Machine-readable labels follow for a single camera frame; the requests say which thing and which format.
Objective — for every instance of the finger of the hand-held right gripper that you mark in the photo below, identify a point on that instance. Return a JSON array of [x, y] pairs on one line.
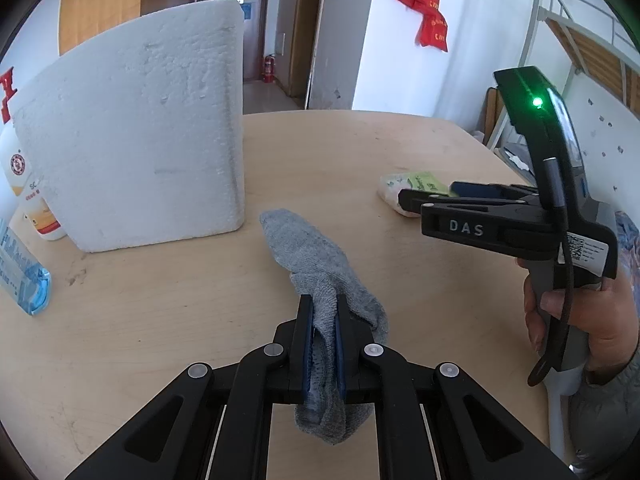
[[515, 232], [480, 191]]

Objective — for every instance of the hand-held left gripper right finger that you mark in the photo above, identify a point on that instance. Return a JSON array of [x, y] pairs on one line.
[[341, 360]]

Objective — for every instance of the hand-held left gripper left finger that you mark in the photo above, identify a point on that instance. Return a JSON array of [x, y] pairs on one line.
[[306, 360]]

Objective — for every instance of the green pink tissue packet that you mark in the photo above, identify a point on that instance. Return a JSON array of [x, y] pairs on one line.
[[395, 185]]

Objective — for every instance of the grey sock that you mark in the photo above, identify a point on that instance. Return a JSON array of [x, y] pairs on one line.
[[310, 255]]

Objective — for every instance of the white styrofoam box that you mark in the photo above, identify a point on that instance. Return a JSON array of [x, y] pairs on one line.
[[140, 125]]

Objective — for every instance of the person's right forearm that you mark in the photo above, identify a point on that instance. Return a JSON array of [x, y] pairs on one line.
[[610, 420]]

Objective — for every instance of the person's right hand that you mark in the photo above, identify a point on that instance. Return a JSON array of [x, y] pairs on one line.
[[612, 320]]

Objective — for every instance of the leaning wooden boards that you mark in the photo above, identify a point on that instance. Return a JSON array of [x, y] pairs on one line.
[[492, 110]]

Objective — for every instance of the grey mattress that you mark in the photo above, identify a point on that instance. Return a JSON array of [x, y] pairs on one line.
[[515, 160]]

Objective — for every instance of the white metal bunk bed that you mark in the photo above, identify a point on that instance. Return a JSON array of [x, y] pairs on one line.
[[575, 40]]

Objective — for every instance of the brown side door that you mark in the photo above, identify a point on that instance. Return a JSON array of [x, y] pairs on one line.
[[305, 35]]

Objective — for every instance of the red fire extinguisher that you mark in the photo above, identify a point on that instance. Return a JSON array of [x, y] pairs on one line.
[[268, 70]]

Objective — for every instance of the dark brown entrance door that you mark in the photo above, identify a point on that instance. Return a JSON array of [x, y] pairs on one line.
[[255, 35]]

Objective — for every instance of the clear blue plastic bottle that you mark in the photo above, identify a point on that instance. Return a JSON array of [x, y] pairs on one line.
[[22, 275]]

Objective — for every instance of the white red pump bottle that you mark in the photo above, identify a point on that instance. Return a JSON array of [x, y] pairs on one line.
[[35, 210]]

